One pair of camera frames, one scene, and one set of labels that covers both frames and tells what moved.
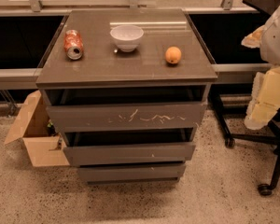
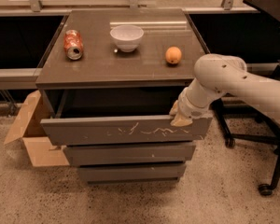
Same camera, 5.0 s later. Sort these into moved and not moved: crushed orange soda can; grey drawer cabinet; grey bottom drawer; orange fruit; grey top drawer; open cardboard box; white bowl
Moved: grey top drawer
Not moved: orange fruit; grey bottom drawer; white bowl; crushed orange soda can; grey drawer cabinet; open cardboard box
